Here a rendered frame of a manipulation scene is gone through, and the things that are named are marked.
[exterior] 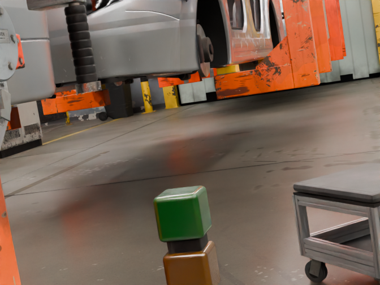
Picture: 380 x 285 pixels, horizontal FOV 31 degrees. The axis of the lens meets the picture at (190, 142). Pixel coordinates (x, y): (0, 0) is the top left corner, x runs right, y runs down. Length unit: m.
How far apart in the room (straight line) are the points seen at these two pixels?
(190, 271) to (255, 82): 4.05
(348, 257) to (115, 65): 1.86
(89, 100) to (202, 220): 6.46
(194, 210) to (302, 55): 4.02
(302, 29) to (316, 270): 2.49
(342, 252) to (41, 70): 1.03
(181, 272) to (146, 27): 3.04
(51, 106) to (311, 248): 5.18
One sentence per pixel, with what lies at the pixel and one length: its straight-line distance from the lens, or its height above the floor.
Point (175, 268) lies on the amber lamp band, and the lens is 0.60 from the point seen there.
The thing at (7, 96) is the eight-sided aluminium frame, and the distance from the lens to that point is 1.37.
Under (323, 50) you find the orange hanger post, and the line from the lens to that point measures 6.50.
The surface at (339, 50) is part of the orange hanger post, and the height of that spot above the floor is 0.66.
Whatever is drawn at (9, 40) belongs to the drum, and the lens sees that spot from 1.12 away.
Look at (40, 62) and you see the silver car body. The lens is 1.89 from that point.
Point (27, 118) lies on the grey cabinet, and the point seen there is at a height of 0.42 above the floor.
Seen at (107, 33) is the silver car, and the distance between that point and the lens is 3.55.
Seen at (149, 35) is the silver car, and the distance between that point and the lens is 3.60.
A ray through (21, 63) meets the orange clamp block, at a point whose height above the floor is 0.82.
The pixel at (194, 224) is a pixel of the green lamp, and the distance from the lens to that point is 0.58.
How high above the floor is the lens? 0.76
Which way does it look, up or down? 6 degrees down
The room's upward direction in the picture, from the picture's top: 9 degrees counter-clockwise
